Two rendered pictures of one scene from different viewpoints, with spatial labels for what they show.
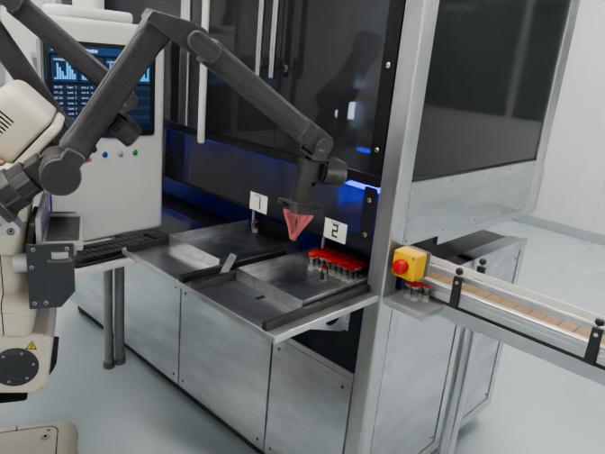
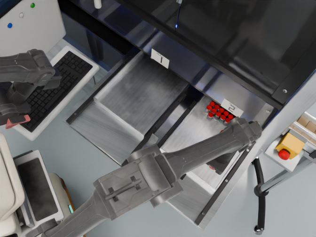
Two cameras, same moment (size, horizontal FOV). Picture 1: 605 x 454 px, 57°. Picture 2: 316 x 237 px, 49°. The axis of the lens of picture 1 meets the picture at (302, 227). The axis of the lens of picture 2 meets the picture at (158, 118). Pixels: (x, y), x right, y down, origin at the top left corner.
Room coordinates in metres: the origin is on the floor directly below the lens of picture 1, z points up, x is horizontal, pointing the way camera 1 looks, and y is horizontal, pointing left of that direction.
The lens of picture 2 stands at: (1.04, 0.30, 2.18)
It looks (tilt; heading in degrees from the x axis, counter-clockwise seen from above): 66 degrees down; 347
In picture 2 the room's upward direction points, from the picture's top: 9 degrees clockwise
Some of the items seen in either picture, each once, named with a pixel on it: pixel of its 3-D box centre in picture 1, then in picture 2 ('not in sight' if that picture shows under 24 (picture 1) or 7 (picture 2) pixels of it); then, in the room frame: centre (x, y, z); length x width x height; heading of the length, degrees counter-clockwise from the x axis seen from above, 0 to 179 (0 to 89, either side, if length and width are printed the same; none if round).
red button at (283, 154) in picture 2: (401, 266); (284, 154); (1.39, -0.27, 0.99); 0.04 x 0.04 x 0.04; 48
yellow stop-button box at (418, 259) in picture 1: (410, 263); (290, 145); (1.43, -0.30, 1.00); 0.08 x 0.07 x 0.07; 138
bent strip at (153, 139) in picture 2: (214, 268); (144, 151); (1.46, 0.24, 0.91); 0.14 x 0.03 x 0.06; 138
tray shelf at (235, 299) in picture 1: (253, 270); (166, 127); (1.57, 0.14, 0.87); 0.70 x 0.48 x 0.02; 48
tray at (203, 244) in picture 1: (235, 241); (144, 89); (1.74, 0.21, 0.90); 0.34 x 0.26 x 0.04; 138
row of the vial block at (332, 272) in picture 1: (330, 267); (224, 121); (1.57, -0.10, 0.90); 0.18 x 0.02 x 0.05; 48
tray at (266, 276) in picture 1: (310, 276); (211, 137); (1.51, -0.04, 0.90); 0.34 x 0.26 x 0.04; 138
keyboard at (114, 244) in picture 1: (121, 246); (51, 88); (1.80, 0.62, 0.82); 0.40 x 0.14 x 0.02; 141
